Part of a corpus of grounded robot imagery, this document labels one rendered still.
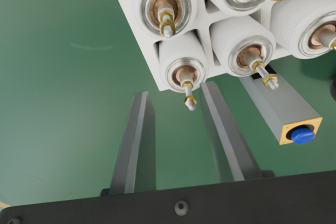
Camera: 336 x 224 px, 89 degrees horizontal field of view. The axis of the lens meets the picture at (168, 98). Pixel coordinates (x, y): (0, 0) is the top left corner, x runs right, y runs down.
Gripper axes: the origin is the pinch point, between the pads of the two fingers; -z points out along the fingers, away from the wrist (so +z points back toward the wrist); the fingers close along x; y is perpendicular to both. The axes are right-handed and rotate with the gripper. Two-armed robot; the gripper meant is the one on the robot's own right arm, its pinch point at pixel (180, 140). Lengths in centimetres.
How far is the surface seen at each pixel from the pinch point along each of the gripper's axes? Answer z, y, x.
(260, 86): -28.4, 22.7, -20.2
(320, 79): -48, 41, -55
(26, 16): -47, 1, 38
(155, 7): -22.2, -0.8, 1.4
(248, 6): -22.0, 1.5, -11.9
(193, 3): -22.3, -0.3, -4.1
